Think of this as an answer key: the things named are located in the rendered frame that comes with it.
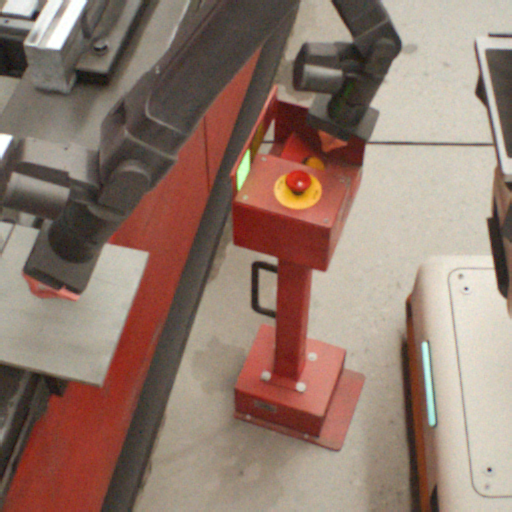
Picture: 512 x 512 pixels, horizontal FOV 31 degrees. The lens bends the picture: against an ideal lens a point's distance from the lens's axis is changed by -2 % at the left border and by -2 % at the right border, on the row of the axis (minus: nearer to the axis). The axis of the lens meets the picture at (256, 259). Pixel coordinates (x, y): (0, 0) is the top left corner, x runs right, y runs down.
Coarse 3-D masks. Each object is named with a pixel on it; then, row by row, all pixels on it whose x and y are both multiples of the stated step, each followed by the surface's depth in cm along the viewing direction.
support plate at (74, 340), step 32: (0, 224) 114; (128, 256) 111; (0, 288) 109; (96, 288) 109; (128, 288) 109; (0, 320) 106; (32, 320) 106; (64, 320) 106; (96, 320) 106; (0, 352) 104; (32, 352) 104; (64, 352) 104; (96, 352) 104; (96, 384) 102
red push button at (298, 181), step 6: (288, 174) 144; (294, 174) 143; (300, 174) 143; (306, 174) 143; (288, 180) 143; (294, 180) 143; (300, 180) 143; (306, 180) 143; (288, 186) 143; (294, 186) 142; (300, 186) 142; (306, 186) 142; (294, 192) 144; (300, 192) 144
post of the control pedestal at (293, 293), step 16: (288, 272) 168; (304, 272) 166; (288, 288) 172; (304, 288) 171; (288, 304) 177; (304, 304) 176; (288, 320) 181; (304, 320) 183; (288, 336) 186; (304, 336) 190; (288, 352) 191; (304, 352) 197; (288, 368) 197
